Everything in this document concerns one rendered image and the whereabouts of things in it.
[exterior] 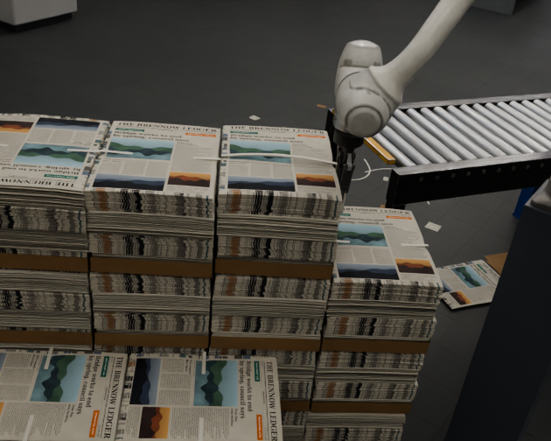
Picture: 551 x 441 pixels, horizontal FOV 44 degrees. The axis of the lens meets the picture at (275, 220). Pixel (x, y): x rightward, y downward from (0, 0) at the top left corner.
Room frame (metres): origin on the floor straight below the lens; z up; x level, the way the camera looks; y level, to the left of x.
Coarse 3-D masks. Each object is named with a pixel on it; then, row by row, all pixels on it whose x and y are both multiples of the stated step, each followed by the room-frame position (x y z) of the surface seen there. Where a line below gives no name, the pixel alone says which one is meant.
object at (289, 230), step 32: (224, 192) 1.34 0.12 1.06; (256, 192) 1.35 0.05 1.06; (288, 192) 1.37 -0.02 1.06; (320, 192) 1.38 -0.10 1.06; (224, 224) 1.33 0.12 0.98; (256, 224) 1.34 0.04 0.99; (288, 224) 1.35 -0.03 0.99; (320, 224) 1.36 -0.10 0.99; (224, 256) 1.34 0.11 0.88; (256, 256) 1.34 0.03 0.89; (288, 256) 1.35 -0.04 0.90; (320, 256) 1.35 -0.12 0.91
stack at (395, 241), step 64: (384, 256) 1.50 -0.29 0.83; (0, 320) 1.26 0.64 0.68; (64, 320) 1.28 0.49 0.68; (128, 320) 1.30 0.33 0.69; (192, 320) 1.31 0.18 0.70; (256, 320) 1.34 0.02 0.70; (320, 320) 1.36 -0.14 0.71; (384, 320) 1.38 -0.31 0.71; (320, 384) 1.36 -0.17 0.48; (384, 384) 1.39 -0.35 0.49
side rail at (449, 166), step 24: (408, 168) 2.09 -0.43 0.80; (432, 168) 2.11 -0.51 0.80; (456, 168) 2.13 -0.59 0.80; (480, 168) 2.18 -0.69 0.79; (504, 168) 2.22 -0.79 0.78; (528, 168) 2.27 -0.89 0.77; (408, 192) 2.06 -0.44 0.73; (432, 192) 2.10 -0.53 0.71; (456, 192) 2.14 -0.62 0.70; (480, 192) 2.19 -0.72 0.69
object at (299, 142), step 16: (224, 128) 1.69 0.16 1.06; (240, 128) 1.69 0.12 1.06; (256, 128) 1.70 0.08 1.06; (272, 128) 1.71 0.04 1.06; (288, 128) 1.72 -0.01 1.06; (224, 144) 1.58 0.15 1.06; (240, 144) 1.59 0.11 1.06; (256, 144) 1.60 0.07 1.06; (272, 144) 1.61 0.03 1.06; (288, 144) 1.62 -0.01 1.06; (304, 144) 1.63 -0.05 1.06; (320, 144) 1.64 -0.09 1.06
